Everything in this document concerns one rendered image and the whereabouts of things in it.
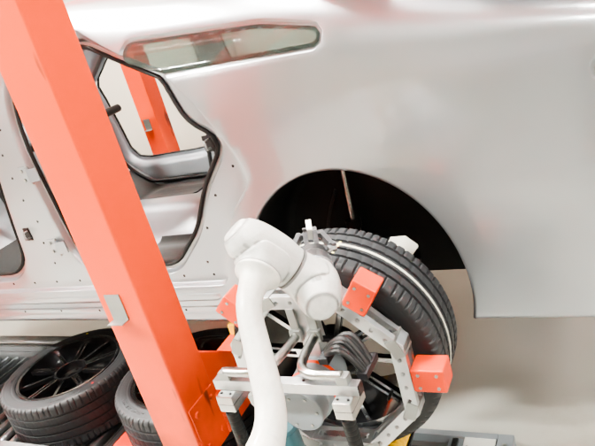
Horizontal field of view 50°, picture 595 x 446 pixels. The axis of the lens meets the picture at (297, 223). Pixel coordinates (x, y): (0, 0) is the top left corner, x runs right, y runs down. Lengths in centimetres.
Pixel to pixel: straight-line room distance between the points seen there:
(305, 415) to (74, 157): 93
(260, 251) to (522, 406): 186
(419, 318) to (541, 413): 127
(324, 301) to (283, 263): 12
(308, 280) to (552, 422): 171
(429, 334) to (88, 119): 110
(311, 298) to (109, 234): 73
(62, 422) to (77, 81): 170
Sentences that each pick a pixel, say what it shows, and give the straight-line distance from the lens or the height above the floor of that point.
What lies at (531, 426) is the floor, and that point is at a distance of 289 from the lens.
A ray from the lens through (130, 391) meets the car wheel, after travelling 289.
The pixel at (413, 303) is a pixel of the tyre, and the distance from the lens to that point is 177.
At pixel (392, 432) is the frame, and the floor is 67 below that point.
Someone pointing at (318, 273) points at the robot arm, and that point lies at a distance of 140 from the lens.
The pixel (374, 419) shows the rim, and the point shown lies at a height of 63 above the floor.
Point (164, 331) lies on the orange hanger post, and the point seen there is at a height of 102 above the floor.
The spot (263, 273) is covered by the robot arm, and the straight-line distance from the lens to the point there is 134.
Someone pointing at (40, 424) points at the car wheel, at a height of 43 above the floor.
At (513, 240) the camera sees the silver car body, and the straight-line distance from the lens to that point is 201.
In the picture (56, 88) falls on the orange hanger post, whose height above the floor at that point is 180.
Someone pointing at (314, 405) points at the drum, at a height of 88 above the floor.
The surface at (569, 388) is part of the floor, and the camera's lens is 305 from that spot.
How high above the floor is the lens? 190
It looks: 21 degrees down
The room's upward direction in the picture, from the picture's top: 16 degrees counter-clockwise
